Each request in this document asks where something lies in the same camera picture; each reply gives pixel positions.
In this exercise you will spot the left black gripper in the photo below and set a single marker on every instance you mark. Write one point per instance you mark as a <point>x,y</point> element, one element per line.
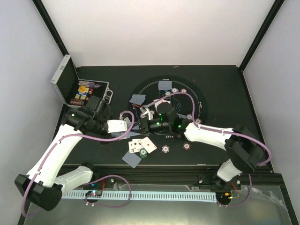
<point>108,136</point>

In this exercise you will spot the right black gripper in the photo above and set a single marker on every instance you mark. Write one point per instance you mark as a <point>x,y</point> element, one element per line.
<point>145,127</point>

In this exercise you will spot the blue card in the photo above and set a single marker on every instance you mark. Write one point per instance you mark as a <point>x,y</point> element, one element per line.
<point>182,116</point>
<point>131,159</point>
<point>165,85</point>
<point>137,99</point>

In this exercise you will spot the blue playing card deck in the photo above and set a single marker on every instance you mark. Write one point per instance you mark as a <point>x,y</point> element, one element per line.
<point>128,135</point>

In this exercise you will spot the blue white poker chip stack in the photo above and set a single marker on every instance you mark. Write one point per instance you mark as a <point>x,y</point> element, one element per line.
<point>165,149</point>

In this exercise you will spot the orange black poker chip stack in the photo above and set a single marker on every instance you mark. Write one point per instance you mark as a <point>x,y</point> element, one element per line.
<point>186,146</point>

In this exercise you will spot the face-up red ace card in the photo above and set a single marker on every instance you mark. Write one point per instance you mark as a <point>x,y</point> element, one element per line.
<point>148,145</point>

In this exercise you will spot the green poker chip stack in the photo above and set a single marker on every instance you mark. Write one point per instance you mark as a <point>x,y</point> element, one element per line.
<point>143,153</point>

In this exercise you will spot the face-up red pips card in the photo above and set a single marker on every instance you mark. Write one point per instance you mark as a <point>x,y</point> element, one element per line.
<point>158,102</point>

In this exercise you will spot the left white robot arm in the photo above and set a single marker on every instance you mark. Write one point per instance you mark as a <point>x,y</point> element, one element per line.
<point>42,185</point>

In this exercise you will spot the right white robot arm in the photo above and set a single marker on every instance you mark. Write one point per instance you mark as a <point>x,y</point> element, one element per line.
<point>244,151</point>

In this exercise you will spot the round black poker mat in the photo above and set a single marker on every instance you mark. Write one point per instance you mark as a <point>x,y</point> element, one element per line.
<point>181,103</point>

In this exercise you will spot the brown chip row in case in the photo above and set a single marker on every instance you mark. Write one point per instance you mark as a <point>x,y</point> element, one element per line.
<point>77,102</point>

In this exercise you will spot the yellow blue card box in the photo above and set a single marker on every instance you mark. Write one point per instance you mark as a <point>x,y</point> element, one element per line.
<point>82,93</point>

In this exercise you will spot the aluminium poker case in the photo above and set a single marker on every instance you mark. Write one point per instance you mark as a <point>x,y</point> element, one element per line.
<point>65,82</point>

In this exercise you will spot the purple chip row in case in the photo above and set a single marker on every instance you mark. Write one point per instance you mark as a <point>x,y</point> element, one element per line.
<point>89,84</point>

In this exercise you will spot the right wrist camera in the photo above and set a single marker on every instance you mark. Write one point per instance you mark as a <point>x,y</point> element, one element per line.
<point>167,113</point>

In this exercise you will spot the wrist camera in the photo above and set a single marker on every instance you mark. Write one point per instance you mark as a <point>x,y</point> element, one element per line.
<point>167,113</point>
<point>116,126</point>

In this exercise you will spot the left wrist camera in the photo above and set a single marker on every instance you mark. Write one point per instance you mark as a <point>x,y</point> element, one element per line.
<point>116,126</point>

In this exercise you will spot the black aluminium rail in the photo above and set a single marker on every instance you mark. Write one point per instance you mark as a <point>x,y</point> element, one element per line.
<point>203,177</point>

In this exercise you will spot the white slotted cable duct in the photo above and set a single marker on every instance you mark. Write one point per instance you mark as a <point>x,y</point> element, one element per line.
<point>143,196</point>

